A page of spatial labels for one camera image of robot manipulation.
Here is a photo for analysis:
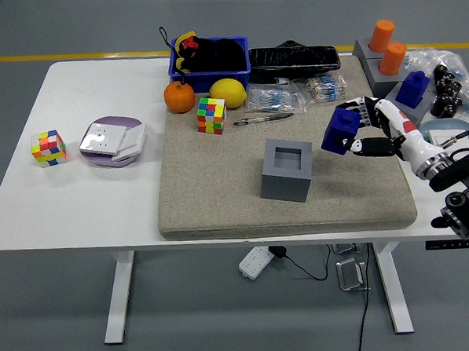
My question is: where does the black table control panel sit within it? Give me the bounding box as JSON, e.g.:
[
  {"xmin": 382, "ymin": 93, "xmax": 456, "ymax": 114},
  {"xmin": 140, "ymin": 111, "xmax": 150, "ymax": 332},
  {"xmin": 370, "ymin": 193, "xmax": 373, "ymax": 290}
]
[{"xmin": 424, "ymin": 238, "xmax": 469, "ymax": 252}]

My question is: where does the white wall socket panel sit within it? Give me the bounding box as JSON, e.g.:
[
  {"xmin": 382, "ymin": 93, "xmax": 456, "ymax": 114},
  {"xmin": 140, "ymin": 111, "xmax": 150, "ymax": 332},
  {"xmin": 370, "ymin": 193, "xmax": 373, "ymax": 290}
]
[{"xmin": 78, "ymin": 120, "xmax": 129, "ymax": 157}]

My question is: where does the white power strip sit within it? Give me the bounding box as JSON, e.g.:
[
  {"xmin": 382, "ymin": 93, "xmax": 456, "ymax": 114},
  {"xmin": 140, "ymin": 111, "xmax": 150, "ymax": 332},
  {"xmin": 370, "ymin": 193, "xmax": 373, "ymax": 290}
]
[{"xmin": 236, "ymin": 245, "xmax": 276, "ymax": 280}]

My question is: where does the black wrapped rear-view mirror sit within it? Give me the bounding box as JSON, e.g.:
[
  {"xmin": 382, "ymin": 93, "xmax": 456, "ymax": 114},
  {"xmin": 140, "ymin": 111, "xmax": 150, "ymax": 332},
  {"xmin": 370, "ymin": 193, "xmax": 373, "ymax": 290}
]
[{"xmin": 247, "ymin": 36, "xmax": 343, "ymax": 85}]

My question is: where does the black floor cable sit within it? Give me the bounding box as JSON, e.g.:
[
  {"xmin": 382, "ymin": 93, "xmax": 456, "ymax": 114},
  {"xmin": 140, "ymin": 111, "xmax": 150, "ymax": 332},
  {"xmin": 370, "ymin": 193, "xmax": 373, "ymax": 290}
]
[{"xmin": 351, "ymin": 243, "xmax": 376, "ymax": 351}]

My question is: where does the grey square seal holder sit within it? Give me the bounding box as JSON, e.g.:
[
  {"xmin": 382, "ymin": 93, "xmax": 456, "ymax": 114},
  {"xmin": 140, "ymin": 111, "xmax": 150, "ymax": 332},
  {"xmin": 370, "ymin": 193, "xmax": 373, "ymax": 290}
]
[
  {"xmin": 258, "ymin": 135, "xmax": 315, "ymax": 206},
  {"xmin": 385, "ymin": 79, "xmax": 439, "ymax": 128}
]

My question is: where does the blue square seal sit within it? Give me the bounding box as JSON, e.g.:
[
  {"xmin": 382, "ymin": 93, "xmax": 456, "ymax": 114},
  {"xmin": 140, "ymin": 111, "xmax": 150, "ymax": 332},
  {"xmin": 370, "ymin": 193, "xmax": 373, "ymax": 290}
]
[
  {"xmin": 393, "ymin": 69, "xmax": 432, "ymax": 111},
  {"xmin": 319, "ymin": 105, "xmax": 364, "ymax": 158}
]

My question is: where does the small metal bracket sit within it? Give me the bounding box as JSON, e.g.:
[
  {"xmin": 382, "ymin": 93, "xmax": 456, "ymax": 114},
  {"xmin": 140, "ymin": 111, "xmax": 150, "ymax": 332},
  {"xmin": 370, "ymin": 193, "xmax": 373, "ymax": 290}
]
[{"xmin": 331, "ymin": 242, "xmax": 364, "ymax": 256}]

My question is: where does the dark brown knobs cluster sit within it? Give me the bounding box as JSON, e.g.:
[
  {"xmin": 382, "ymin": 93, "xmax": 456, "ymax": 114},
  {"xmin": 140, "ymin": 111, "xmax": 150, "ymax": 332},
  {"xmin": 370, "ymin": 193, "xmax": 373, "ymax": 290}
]
[{"xmin": 428, "ymin": 63, "xmax": 465, "ymax": 119}]

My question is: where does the bag of blue resistors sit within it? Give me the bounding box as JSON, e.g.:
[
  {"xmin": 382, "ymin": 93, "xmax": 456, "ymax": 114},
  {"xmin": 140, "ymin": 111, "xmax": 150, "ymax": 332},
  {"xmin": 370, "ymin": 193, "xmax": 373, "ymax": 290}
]
[{"xmin": 244, "ymin": 81, "xmax": 308, "ymax": 118}]

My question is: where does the yellow lemon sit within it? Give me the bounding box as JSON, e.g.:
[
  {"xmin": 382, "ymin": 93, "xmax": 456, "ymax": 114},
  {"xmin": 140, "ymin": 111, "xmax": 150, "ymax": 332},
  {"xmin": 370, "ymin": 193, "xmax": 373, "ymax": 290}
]
[{"xmin": 207, "ymin": 77, "xmax": 249, "ymax": 110}]

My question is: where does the white switch panel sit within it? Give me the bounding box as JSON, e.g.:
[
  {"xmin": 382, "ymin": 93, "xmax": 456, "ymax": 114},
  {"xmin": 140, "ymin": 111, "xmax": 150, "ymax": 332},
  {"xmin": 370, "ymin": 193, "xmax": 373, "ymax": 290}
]
[
  {"xmin": 427, "ymin": 127, "xmax": 469, "ymax": 148},
  {"xmin": 109, "ymin": 122, "xmax": 148, "ymax": 163}
]

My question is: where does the orange cylinder seal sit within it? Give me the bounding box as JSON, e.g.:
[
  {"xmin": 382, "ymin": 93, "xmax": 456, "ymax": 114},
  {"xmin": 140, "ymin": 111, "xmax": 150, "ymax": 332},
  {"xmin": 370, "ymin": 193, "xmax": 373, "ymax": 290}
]
[
  {"xmin": 367, "ymin": 19, "xmax": 397, "ymax": 54},
  {"xmin": 376, "ymin": 41, "xmax": 409, "ymax": 78}
]

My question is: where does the clear plastic bag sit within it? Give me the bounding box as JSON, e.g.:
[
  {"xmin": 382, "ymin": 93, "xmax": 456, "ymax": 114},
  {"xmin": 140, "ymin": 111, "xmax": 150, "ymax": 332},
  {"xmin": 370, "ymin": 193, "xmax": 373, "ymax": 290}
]
[{"xmin": 402, "ymin": 45, "xmax": 469, "ymax": 117}]

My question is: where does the clear ballpoint pen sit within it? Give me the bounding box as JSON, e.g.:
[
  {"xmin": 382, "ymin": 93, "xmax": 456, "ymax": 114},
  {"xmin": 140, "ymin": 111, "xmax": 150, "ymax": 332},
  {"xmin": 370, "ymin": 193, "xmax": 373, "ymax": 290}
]
[{"xmin": 233, "ymin": 112, "xmax": 295, "ymax": 126}]

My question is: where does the black plug with cord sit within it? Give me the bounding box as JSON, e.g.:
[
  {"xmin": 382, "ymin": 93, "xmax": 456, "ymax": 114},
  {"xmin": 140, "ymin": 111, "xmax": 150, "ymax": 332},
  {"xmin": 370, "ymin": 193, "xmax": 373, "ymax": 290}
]
[{"xmin": 267, "ymin": 242, "xmax": 334, "ymax": 283}]

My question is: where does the large colourful puzzle cube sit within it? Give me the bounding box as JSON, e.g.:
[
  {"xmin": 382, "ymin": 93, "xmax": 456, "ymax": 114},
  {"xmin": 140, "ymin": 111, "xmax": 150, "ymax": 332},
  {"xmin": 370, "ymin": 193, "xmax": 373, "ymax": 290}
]
[{"xmin": 195, "ymin": 96, "xmax": 229, "ymax": 137}]

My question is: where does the large metal bracket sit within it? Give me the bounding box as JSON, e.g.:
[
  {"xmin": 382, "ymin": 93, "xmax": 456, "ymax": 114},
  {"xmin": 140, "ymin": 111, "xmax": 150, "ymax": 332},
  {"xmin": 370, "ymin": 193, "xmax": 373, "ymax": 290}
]
[{"xmin": 335, "ymin": 257, "xmax": 372, "ymax": 293}]

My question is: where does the grey-brown mat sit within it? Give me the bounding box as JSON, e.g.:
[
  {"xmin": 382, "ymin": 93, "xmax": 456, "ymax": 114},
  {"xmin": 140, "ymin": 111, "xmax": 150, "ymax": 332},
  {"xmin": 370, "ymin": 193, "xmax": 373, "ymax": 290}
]
[{"xmin": 148, "ymin": 52, "xmax": 419, "ymax": 243}]

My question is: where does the orange fruit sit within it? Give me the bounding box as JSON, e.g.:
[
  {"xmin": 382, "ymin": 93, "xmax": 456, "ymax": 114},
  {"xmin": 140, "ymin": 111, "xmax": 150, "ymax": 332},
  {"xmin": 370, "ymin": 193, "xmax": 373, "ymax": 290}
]
[{"xmin": 163, "ymin": 80, "xmax": 197, "ymax": 115}]

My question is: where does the grey round seal holder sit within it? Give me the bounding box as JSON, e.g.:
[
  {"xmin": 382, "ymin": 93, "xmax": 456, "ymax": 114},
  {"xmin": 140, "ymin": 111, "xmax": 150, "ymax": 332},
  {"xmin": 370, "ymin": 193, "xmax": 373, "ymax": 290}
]
[
  {"xmin": 351, "ymin": 37, "xmax": 383, "ymax": 62},
  {"xmin": 364, "ymin": 54, "xmax": 412, "ymax": 107}
]

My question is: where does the small colourful puzzle cube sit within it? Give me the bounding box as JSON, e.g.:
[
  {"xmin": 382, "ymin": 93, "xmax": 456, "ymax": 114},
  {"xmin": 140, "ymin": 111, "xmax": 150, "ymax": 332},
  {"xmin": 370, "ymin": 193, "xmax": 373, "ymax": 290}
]
[{"xmin": 29, "ymin": 129, "xmax": 69, "ymax": 170}]

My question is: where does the blue plastic bin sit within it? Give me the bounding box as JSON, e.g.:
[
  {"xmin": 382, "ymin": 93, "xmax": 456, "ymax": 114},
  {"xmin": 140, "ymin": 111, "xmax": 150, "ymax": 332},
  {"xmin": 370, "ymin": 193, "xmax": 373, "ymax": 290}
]
[{"xmin": 166, "ymin": 35, "xmax": 253, "ymax": 97}]

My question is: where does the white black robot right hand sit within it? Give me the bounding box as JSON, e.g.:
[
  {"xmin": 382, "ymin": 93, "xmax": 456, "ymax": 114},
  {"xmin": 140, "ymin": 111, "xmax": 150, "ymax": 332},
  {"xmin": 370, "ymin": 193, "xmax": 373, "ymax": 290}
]
[{"xmin": 334, "ymin": 92, "xmax": 442, "ymax": 176}]

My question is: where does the light blue plate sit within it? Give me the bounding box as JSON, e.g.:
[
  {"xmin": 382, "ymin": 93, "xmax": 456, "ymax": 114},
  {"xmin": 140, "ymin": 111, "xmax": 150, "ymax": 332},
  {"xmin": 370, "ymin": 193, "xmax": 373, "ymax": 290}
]
[{"xmin": 418, "ymin": 116, "xmax": 469, "ymax": 153}]

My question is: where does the white table leg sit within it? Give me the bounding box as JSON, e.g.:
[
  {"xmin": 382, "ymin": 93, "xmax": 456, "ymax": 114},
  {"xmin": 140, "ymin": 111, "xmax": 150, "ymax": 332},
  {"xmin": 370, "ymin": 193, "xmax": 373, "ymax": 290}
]
[
  {"xmin": 371, "ymin": 239, "xmax": 415, "ymax": 336},
  {"xmin": 99, "ymin": 250, "xmax": 140, "ymax": 346}
]

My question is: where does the bag of tan resistors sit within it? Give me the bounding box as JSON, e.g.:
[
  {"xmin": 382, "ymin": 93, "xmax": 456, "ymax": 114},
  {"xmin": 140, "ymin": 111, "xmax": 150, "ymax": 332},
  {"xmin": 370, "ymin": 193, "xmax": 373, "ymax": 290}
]
[{"xmin": 298, "ymin": 74, "xmax": 350, "ymax": 105}]

